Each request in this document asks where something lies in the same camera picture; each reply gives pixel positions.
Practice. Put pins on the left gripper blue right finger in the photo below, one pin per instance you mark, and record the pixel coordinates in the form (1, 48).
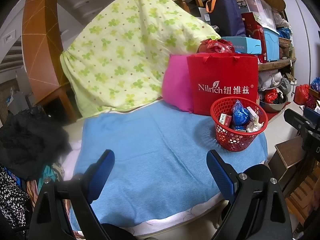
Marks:
(224, 175)

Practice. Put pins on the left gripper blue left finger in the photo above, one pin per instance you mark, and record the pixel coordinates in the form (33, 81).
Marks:
(97, 174)

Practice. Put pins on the white plastic bag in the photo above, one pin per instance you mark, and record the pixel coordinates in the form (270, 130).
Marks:
(254, 126)

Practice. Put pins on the red white small box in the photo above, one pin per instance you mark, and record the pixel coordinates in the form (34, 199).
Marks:
(225, 119)

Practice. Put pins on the white long medicine box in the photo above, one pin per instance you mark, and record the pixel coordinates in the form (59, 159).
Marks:
(253, 115)

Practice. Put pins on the blue plastic bag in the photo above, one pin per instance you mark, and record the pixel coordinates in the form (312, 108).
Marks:
(240, 115)

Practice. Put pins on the brown cardboard box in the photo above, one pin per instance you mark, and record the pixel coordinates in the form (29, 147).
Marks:
(290, 164)

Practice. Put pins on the red plastic mesh basket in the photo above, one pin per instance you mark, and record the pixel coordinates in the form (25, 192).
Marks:
(228, 137)

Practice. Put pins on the light blue towel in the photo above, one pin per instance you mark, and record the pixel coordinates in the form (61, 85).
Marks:
(160, 176)

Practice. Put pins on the black clothes pile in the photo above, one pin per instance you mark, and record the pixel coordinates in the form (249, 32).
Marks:
(31, 140)

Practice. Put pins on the black white dotted garment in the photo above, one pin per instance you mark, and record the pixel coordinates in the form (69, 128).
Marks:
(16, 210)

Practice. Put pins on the blue plastic storage bin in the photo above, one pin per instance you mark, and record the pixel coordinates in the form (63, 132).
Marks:
(272, 43)

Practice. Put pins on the magenta pillow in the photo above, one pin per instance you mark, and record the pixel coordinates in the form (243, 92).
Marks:
(176, 89)

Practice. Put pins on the red Nilrich paper bag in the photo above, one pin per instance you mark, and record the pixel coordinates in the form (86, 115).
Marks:
(219, 75)

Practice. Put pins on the light blue cardboard box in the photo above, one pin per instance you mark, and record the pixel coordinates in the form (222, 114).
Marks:
(245, 45)

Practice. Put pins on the red plastic bag behind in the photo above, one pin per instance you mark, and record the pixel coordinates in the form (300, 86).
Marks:
(215, 46)

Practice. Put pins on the green clover quilt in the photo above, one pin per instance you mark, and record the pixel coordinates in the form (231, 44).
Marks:
(118, 61)

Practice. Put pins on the navy blue bag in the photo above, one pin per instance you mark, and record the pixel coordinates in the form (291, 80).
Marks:
(225, 14)

